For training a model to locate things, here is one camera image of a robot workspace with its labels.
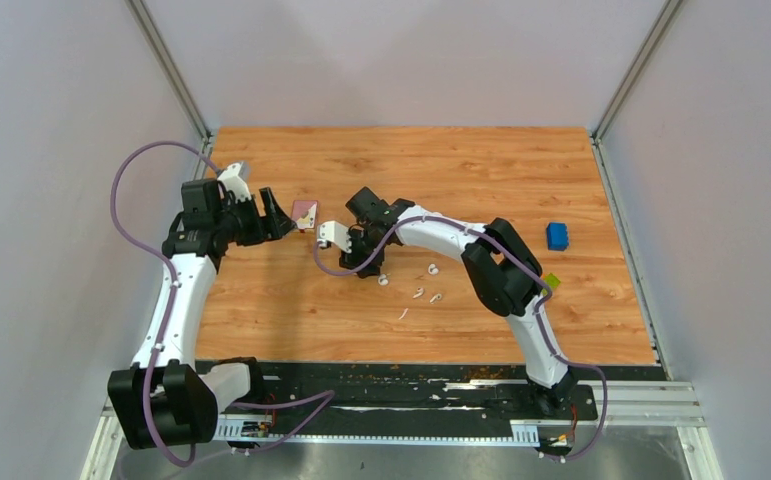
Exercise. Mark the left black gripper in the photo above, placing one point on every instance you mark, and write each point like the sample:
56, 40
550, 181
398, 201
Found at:
278, 223

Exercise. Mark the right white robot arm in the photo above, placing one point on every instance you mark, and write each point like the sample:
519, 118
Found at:
504, 273

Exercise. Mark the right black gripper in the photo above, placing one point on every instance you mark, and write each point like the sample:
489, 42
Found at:
353, 259

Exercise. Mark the playing card box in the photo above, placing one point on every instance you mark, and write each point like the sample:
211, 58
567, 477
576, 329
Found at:
304, 214

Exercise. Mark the green building block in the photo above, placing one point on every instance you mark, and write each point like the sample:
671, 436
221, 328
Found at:
552, 283

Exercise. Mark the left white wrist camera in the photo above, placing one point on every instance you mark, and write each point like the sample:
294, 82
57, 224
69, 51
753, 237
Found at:
234, 179

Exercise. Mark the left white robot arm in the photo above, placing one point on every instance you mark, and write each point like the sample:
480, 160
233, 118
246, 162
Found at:
161, 400

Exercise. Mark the blue object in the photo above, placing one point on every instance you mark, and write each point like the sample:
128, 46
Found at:
557, 236

